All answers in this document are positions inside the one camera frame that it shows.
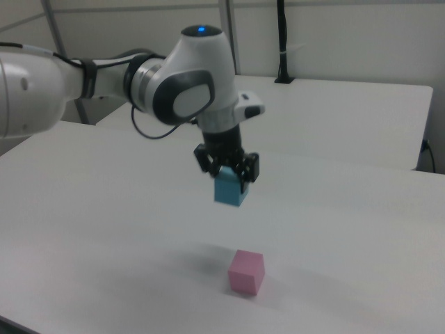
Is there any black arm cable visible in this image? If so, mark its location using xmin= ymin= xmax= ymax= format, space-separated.
xmin=0 ymin=41 xmax=195 ymax=139

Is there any black cable strap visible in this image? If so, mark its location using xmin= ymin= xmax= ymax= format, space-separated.
xmin=80 ymin=59 xmax=99 ymax=100

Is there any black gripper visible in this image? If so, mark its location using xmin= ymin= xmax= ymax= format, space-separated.
xmin=193 ymin=124 xmax=260 ymax=194

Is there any pink cube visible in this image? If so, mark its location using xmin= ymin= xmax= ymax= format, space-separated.
xmin=227 ymin=248 xmax=266 ymax=297

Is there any black wall cable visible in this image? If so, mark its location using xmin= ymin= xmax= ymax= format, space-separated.
xmin=420 ymin=138 xmax=437 ymax=173

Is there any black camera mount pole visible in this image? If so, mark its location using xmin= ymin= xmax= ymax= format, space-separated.
xmin=274 ymin=0 xmax=296 ymax=84

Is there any blue cube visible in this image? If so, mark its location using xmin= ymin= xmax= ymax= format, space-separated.
xmin=213 ymin=165 xmax=248 ymax=207

